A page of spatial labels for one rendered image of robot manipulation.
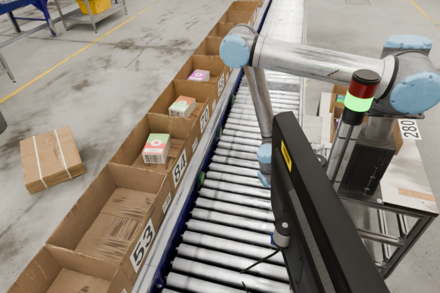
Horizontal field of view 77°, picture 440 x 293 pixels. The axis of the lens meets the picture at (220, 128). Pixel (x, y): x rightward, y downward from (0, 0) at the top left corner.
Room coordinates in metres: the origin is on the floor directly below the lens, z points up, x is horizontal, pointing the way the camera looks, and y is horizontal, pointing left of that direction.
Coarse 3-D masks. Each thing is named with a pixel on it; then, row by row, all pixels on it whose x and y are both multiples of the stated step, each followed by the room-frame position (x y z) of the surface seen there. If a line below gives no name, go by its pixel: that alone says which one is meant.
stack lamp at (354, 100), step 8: (352, 80) 0.48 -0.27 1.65; (352, 88) 0.48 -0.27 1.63; (360, 88) 0.46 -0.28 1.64; (368, 88) 0.46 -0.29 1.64; (352, 96) 0.47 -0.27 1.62; (360, 96) 0.46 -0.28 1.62; (368, 96) 0.46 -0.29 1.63; (344, 104) 0.48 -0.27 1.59; (352, 104) 0.47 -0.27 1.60; (360, 104) 0.46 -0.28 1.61; (368, 104) 0.46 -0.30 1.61
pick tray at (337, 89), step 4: (336, 84) 1.86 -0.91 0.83; (336, 88) 1.85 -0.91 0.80; (340, 88) 1.84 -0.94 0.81; (344, 88) 1.83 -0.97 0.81; (332, 92) 1.77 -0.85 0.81; (336, 92) 1.85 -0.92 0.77; (340, 92) 1.84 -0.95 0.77; (344, 92) 1.83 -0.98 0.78; (332, 96) 1.68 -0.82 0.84; (332, 100) 1.61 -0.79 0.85; (332, 104) 1.60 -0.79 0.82; (336, 104) 1.59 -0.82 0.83; (340, 104) 1.58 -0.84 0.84; (332, 108) 1.60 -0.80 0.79; (332, 112) 1.60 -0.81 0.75
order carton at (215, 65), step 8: (192, 56) 2.00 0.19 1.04; (200, 56) 1.98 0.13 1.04; (208, 56) 1.97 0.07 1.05; (216, 56) 1.95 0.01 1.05; (184, 64) 1.83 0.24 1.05; (192, 64) 1.99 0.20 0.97; (200, 64) 1.98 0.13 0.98; (208, 64) 1.97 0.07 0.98; (216, 64) 1.95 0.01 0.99; (224, 64) 1.93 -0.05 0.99; (184, 72) 1.82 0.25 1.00; (192, 72) 1.98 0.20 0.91; (216, 72) 1.95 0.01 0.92; (224, 72) 1.77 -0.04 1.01; (192, 80) 1.59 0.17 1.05; (208, 80) 1.88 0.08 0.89; (216, 80) 1.58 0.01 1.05; (224, 80) 1.77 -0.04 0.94; (216, 88) 1.57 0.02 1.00; (216, 96) 1.56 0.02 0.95; (216, 104) 1.55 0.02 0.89
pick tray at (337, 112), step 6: (336, 108) 1.54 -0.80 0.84; (342, 108) 1.52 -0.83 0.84; (336, 114) 1.53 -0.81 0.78; (366, 120) 1.47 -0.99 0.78; (396, 120) 1.38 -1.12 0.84; (396, 126) 1.34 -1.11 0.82; (330, 132) 1.38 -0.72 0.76; (396, 132) 1.30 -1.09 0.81; (330, 138) 1.31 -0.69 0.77; (396, 138) 1.26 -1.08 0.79; (402, 138) 1.19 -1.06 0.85; (396, 144) 1.16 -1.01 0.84; (402, 144) 1.15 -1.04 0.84; (396, 150) 1.16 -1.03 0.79
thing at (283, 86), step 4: (244, 80) 2.03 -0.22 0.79; (244, 84) 2.03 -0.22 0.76; (268, 84) 1.98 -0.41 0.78; (272, 84) 1.97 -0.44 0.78; (276, 84) 1.96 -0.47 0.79; (280, 84) 1.96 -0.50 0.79; (284, 84) 1.95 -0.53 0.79; (288, 84) 1.94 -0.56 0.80; (292, 84) 1.93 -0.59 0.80; (296, 84) 1.92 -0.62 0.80; (268, 88) 1.98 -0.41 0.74; (272, 88) 1.97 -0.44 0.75; (276, 88) 1.96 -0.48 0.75; (280, 88) 1.95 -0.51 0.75; (284, 88) 1.95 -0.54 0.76; (288, 88) 1.94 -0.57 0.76; (292, 88) 1.93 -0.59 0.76; (296, 88) 1.92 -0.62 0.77
